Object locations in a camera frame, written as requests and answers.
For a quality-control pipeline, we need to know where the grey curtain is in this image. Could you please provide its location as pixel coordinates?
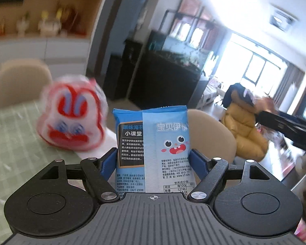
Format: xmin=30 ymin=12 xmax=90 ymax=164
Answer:
xmin=274 ymin=63 xmax=306 ymax=114

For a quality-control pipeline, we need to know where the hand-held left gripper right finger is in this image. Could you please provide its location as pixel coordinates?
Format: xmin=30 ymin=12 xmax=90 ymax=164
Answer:
xmin=187 ymin=148 xmax=281 ymax=201

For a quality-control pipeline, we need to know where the framed wall picture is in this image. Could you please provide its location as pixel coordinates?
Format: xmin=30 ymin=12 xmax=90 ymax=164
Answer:
xmin=178 ymin=0 xmax=221 ymax=50

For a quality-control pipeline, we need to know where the green checkered tablecloth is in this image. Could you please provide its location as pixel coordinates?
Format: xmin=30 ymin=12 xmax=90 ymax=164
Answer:
xmin=0 ymin=99 xmax=75 ymax=238

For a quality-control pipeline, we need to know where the ceiling air vent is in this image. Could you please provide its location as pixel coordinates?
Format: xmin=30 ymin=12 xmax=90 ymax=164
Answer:
xmin=268 ymin=3 xmax=299 ymax=33

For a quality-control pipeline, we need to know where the red white rabbit-shaped bag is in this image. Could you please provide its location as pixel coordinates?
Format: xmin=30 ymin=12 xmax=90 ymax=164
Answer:
xmin=36 ymin=74 xmax=109 ymax=151

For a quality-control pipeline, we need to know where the glass fish tank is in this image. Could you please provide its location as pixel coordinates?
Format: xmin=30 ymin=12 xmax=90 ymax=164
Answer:
xmin=147 ymin=29 xmax=213 ymax=68

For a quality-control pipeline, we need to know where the beige dining chair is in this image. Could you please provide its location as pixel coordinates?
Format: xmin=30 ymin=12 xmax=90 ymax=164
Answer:
xmin=0 ymin=58 xmax=53 ymax=111

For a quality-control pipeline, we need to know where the black low cabinet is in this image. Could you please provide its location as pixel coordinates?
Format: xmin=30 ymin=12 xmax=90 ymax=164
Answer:
xmin=103 ymin=39 xmax=202 ymax=113

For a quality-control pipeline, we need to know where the tan chair back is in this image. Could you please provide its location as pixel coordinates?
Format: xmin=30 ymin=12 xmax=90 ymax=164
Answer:
xmin=187 ymin=109 xmax=237 ymax=165

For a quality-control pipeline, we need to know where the blue snack packet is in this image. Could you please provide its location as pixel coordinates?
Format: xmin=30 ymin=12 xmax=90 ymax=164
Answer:
xmin=112 ymin=105 xmax=196 ymax=200

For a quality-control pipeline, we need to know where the white sideboard cabinet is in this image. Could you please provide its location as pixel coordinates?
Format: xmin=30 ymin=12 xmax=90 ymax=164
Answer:
xmin=0 ymin=36 xmax=92 ymax=68

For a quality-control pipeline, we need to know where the dark blue jacket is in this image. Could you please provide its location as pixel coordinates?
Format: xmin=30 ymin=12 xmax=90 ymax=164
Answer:
xmin=223 ymin=82 xmax=257 ymax=109

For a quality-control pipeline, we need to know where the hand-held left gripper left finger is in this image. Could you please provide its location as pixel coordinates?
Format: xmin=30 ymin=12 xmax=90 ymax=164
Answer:
xmin=33 ymin=147 xmax=121 ymax=202

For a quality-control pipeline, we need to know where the red gold flower decoration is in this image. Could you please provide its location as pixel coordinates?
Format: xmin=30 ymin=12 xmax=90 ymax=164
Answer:
xmin=61 ymin=5 xmax=87 ymax=37

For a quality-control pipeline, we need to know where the white vase with flowers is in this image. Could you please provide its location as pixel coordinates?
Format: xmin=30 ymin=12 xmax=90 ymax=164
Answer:
xmin=17 ymin=11 xmax=31 ymax=36

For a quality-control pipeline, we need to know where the large window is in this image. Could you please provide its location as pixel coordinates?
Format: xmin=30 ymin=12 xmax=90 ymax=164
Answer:
xmin=211 ymin=31 xmax=289 ymax=101

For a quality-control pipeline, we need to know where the yellow puffer jacket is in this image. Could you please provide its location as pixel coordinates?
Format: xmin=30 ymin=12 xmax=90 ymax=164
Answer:
xmin=220 ymin=92 xmax=269 ymax=160

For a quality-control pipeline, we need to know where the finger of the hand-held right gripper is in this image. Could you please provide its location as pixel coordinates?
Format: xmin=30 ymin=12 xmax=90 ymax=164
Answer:
xmin=256 ymin=110 xmax=306 ymax=157

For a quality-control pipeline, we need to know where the white plush figure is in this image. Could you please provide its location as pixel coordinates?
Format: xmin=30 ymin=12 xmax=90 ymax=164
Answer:
xmin=38 ymin=10 xmax=63 ymax=37

